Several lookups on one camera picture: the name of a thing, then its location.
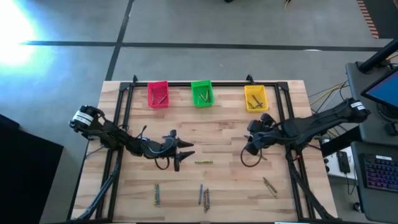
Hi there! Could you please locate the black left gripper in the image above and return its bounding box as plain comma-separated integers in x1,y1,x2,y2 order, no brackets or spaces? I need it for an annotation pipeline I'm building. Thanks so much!
144,129,197,172

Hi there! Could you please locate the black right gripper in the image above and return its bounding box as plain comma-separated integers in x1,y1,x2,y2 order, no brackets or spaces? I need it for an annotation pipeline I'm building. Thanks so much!
245,112,282,156

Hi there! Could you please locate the olive brown crayon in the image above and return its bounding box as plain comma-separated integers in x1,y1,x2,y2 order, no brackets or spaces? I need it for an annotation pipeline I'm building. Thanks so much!
263,177,279,194
263,179,278,199

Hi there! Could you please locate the yellow plastic basket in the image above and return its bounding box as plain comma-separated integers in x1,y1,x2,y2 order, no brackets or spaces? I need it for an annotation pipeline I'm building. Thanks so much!
244,85,269,113

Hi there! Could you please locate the green plastic basket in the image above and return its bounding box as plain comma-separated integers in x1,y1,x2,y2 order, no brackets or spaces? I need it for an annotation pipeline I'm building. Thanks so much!
190,80,215,108

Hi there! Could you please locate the red plastic basket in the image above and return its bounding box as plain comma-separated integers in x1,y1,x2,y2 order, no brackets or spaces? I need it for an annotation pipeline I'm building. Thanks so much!
147,80,170,109

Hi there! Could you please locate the white power strip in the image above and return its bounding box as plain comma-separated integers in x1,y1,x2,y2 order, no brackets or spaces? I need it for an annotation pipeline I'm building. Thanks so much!
323,146,358,182

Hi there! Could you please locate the black handheld device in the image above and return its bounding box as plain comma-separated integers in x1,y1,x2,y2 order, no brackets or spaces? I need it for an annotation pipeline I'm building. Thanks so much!
336,151,351,174

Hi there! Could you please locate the grey desk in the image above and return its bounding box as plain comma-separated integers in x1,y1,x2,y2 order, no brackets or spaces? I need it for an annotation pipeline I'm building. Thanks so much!
345,61,398,147

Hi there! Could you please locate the backlit black keyboard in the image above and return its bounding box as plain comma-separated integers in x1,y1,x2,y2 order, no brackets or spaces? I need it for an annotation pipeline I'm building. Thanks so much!
361,153,398,194

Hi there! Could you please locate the desk monitor blue screen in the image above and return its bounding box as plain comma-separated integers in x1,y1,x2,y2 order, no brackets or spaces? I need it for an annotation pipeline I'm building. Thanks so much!
360,67,398,110

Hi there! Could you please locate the black floor mat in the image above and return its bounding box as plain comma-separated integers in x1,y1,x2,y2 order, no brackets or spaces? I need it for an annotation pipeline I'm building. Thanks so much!
0,113,65,224

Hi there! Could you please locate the dark rug striped edge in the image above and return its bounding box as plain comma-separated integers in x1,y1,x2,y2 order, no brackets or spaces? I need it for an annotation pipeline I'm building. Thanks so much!
356,0,398,40

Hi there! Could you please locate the black looped cable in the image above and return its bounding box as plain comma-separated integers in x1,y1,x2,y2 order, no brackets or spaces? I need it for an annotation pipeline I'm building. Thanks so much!
239,145,264,168
154,156,172,170

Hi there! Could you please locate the black aluminium rig frame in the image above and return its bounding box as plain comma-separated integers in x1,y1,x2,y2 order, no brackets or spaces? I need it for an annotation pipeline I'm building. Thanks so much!
67,73,338,223

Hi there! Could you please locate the yellow cable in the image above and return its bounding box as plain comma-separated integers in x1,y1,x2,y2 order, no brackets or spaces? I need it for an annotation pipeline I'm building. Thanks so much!
309,81,349,106

